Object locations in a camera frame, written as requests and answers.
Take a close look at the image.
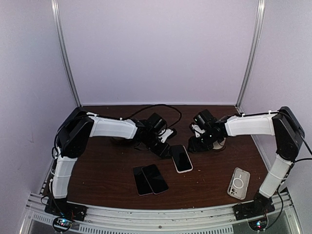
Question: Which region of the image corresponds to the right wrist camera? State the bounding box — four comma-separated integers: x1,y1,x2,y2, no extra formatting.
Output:
194,109,217,131

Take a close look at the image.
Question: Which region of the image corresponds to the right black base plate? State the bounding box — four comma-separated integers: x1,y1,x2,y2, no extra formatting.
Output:
233,201,275,221

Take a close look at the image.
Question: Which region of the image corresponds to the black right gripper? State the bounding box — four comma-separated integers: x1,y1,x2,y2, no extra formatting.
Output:
188,130,219,154

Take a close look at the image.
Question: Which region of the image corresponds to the pink phone case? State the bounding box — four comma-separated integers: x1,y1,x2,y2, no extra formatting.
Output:
169,144,194,174

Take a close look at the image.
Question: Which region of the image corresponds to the left circuit board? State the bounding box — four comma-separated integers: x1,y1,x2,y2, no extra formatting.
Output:
52,217,73,232

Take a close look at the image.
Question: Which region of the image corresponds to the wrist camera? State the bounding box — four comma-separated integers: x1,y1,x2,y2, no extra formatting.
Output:
194,109,217,131
146,113,167,134

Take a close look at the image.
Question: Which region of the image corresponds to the aluminium frame post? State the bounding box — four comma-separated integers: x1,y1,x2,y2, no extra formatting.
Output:
235,0,266,111
51,0,81,107

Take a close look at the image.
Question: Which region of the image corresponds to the clear phone case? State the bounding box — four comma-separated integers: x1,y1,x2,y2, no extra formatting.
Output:
227,167,250,200

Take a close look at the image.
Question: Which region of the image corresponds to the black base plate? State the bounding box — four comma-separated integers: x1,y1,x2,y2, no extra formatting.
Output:
233,201,275,221
44,203,87,221

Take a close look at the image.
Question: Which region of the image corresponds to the cream ceramic mug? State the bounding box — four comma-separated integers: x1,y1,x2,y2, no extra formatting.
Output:
212,140,226,151

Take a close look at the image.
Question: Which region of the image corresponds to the right aluminium frame post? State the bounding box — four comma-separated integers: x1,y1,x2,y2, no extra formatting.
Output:
235,0,266,111

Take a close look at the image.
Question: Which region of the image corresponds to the aluminium front rail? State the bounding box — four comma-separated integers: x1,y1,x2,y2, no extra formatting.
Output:
17,193,303,234

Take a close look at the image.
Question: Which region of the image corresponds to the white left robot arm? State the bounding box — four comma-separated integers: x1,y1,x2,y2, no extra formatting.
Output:
49,109,176,216

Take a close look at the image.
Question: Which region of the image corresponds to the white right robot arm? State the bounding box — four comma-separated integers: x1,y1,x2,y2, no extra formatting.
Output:
187,106,305,215

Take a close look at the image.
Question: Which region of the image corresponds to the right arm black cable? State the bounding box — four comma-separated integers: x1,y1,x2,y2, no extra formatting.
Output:
234,107,312,220

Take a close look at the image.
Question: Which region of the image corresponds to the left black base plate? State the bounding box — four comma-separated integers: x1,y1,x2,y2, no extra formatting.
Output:
44,203,87,221

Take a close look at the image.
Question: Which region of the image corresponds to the circuit board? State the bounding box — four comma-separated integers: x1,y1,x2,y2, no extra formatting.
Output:
248,217,268,232
52,217,73,232

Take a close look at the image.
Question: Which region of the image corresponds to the right circuit board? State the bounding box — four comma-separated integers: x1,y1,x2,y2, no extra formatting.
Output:
248,217,268,232

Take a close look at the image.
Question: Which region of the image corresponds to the left aluminium frame post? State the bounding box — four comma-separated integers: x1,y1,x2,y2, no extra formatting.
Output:
51,0,81,107

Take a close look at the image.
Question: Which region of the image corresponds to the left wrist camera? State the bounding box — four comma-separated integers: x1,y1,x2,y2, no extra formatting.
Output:
146,113,167,134

